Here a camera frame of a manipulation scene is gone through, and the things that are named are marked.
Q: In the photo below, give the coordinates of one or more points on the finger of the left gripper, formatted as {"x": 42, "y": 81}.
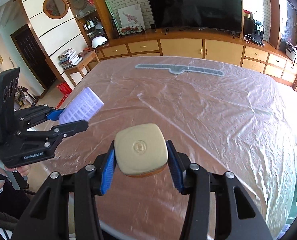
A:
{"x": 32, "y": 116}
{"x": 39, "y": 141}

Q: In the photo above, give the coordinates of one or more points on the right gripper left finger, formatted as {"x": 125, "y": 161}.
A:
{"x": 47, "y": 215}

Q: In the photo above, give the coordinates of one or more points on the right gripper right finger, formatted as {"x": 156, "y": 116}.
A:
{"x": 237, "y": 216}

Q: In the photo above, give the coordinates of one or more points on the gold lid cream jar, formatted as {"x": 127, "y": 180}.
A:
{"x": 141, "y": 150}

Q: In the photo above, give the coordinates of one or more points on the stack of books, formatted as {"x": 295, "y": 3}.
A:
{"x": 69, "y": 58}

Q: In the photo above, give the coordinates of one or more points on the small wooden side table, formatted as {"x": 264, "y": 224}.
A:
{"x": 76, "y": 73}

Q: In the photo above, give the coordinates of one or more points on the white helmet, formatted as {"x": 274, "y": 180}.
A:
{"x": 98, "y": 41}

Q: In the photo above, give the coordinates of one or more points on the glass display cabinet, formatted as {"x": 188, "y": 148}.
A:
{"x": 86, "y": 11}

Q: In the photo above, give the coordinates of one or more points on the grey table edge guard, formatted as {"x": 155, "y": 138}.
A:
{"x": 180, "y": 69}

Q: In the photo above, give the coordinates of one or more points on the wooden sideboard cabinet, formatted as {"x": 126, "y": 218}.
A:
{"x": 209, "y": 45}

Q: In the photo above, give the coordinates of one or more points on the black coffee machine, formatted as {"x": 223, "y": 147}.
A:
{"x": 253, "y": 30}

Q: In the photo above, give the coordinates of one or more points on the black flat television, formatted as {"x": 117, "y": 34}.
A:
{"x": 215, "y": 14}

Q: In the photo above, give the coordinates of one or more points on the round wall picture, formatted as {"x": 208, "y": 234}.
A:
{"x": 55, "y": 9}

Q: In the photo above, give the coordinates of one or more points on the animal picture frame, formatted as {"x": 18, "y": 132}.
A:
{"x": 131, "y": 20}

